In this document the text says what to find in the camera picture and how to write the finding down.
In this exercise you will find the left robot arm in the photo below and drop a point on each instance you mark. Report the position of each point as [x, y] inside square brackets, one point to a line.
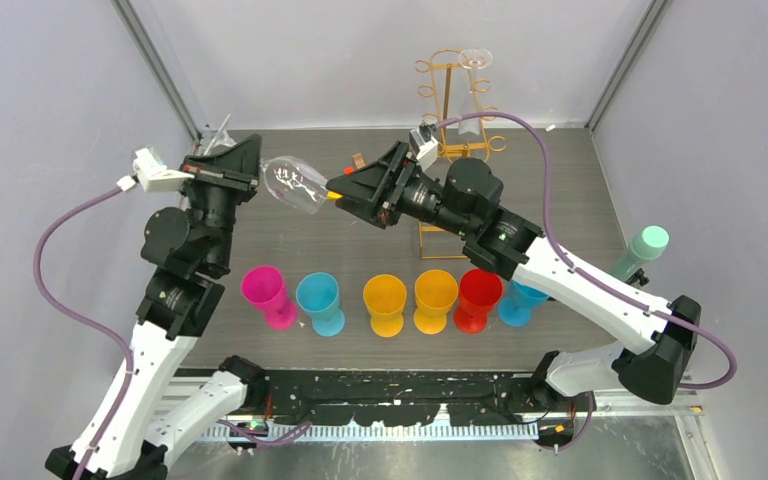
[189, 248]

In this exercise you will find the red plastic wine glass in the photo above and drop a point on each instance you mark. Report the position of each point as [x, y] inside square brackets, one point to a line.
[479, 293]

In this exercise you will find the mint green bottle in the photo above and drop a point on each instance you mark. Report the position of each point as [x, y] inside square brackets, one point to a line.
[644, 247]

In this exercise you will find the gold wine glass rack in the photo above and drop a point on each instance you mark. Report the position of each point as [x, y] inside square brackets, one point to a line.
[445, 86]

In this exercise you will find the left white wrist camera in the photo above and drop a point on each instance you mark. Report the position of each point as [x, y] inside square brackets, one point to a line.
[151, 174]

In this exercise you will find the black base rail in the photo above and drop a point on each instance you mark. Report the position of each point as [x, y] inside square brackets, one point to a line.
[361, 405]

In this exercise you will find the brown arch block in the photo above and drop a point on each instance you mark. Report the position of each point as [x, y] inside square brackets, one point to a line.
[358, 161]

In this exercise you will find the blue wine glass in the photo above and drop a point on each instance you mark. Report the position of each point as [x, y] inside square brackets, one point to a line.
[318, 295]
[517, 307]

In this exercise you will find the yellow wine glass front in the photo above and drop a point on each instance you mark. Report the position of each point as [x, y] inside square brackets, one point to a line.
[435, 293]

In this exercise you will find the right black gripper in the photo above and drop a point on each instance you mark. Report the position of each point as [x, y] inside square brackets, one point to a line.
[375, 194]

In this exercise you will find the clear wine glass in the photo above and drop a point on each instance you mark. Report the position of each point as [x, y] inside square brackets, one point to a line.
[472, 62]
[288, 179]

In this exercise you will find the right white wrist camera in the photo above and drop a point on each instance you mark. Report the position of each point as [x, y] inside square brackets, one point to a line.
[424, 145]

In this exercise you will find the yellow wine glass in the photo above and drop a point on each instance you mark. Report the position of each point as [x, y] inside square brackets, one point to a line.
[435, 293]
[385, 298]

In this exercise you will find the clear wine glass front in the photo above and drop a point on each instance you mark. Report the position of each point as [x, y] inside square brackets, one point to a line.
[288, 179]

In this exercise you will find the pink plastic wine glass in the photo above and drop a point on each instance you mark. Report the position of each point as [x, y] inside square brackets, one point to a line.
[264, 287]

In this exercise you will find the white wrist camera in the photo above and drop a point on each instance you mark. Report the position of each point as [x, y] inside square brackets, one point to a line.
[424, 145]
[151, 174]

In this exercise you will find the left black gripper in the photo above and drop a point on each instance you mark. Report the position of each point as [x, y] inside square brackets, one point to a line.
[240, 160]

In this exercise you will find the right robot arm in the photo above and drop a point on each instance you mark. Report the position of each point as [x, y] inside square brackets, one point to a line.
[649, 354]

